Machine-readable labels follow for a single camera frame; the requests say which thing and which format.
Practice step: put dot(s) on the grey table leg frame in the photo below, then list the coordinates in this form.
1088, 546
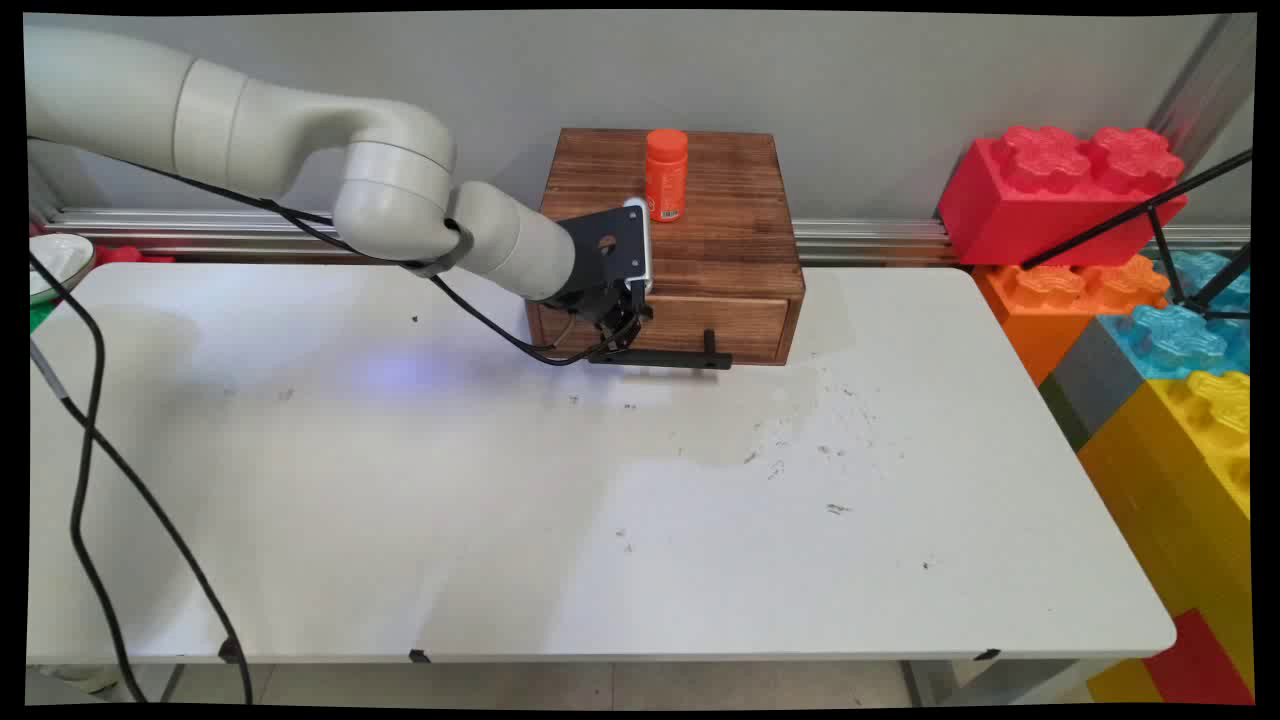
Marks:
990, 680

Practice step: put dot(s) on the brown wooden drawer cabinet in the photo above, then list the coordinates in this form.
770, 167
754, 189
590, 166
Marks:
720, 200

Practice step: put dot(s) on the white bowl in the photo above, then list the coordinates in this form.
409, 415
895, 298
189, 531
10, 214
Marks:
55, 260

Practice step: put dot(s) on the red giant toy brick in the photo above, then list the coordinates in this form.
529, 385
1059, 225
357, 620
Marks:
1050, 195

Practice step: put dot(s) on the small red toy brick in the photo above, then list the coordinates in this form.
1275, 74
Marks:
1200, 665

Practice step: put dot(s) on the aluminium wall rail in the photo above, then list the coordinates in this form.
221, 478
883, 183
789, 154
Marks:
880, 240

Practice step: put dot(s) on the yellow giant toy brick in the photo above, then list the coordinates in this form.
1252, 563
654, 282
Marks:
1190, 480

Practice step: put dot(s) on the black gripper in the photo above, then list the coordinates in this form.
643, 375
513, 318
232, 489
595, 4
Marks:
596, 296

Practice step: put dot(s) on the black tripod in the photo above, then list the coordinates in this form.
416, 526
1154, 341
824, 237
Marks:
1190, 240

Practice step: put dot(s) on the blue giant toy brick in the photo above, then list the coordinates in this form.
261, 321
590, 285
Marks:
1180, 335

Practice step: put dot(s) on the orange plastic bottle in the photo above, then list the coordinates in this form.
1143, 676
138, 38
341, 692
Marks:
666, 175

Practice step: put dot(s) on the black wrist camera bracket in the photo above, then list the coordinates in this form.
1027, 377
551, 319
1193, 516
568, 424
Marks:
610, 240

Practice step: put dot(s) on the grey giant toy brick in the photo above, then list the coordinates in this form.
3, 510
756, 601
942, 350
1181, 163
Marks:
1090, 380

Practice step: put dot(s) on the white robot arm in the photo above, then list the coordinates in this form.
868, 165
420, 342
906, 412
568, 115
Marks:
400, 190

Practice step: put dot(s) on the aluminium corner post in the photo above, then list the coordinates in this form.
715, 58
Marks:
1205, 80

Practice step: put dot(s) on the orange giant toy brick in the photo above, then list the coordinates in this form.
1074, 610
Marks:
1060, 295

